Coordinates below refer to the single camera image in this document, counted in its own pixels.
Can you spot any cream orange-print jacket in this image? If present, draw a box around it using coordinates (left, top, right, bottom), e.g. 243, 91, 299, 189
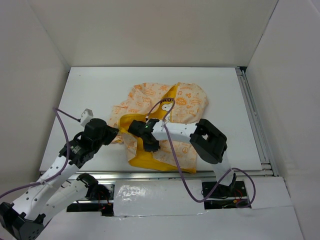
108, 82, 208, 172

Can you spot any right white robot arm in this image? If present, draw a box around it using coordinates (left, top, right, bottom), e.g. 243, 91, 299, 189
128, 118, 236, 196

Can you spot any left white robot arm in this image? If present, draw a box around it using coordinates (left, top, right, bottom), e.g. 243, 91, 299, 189
0, 118, 119, 240

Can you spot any white foil-taped panel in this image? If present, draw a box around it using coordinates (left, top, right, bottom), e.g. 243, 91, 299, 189
113, 179, 206, 217

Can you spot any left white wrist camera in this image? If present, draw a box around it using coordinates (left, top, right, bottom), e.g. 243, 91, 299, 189
80, 108, 94, 126

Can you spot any aluminium front rail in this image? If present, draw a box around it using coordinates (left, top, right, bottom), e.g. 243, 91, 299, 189
39, 170, 247, 186

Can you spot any aluminium side rail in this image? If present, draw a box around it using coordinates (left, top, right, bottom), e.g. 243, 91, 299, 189
235, 66, 280, 177

